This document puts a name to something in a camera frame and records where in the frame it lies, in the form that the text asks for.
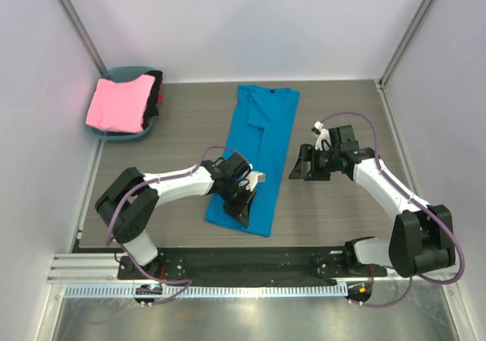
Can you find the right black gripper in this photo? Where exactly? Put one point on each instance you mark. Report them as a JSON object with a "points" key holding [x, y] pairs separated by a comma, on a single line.
{"points": [[310, 165]]}

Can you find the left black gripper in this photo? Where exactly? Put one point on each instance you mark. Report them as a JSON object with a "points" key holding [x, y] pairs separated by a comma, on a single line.
{"points": [[235, 200]]}

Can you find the blue t shirt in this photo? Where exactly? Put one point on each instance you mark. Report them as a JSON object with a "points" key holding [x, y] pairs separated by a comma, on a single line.
{"points": [[260, 130]]}

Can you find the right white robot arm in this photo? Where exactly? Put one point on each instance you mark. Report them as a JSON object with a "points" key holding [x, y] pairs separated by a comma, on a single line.
{"points": [[419, 241]]}

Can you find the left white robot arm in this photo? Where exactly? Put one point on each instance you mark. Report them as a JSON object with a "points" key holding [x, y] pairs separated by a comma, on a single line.
{"points": [[127, 205]]}

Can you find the black and red folded clothes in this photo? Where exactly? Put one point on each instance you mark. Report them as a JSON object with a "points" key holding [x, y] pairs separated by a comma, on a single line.
{"points": [[153, 98]]}

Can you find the pink folded t shirt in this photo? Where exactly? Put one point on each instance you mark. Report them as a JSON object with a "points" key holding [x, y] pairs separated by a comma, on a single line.
{"points": [[119, 107]]}

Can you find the teal plastic basin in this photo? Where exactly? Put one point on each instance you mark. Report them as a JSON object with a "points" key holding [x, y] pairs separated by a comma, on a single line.
{"points": [[119, 75]]}

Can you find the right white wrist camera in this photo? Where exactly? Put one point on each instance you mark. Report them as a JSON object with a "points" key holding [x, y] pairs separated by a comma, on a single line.
{"points": [[322, 135]]}

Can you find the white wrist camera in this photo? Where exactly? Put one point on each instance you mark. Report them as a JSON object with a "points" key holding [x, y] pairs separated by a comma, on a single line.
{"points": [[253, 179], [322, 135]]}

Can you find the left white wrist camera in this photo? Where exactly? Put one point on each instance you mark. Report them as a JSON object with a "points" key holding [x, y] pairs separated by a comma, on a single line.
{"points": [[253, 179]]}

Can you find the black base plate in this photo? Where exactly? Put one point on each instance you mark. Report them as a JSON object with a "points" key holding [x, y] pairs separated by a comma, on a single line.
{"points": [[260, 267]]}

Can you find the aluminium frame rail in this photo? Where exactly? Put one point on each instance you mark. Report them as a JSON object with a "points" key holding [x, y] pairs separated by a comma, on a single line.
{"points": [[93, 267]]}

